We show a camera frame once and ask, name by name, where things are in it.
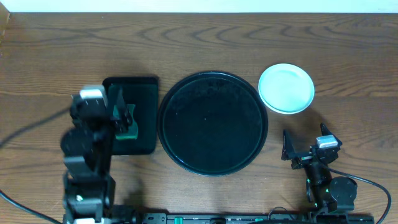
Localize mint plate top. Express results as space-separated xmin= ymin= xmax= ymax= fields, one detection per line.
xmin=257 ymin=63 xmax=315 ymax=114

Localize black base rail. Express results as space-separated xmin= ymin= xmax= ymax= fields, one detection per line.
xmin=139 ymin=213 xmax=375 ymax=224

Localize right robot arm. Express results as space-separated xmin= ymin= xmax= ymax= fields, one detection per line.
xmin=281 ymin=124 xmax=358 ymax=223

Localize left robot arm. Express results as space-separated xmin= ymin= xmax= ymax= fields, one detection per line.
xmin=60 ymin=89 xmax=133 ymax=223

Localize black round tray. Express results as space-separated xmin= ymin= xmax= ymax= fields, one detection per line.
xmin=157 ymin=71 xmax=269 ymax=176

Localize green scrub sponge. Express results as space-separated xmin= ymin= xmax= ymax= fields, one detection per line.
xmin=116 ymin=104 xmax=139 ymax=141

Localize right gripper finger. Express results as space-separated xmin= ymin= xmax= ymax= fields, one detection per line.
xmin=320 ymin=123 xmax=333 ymax=136
xmin=281 ymin=129 xmax=295 ymax=161

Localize black rectangular tray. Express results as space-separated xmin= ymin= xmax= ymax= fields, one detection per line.
xmin=102 ymin=77 xmax=159 ymax=156

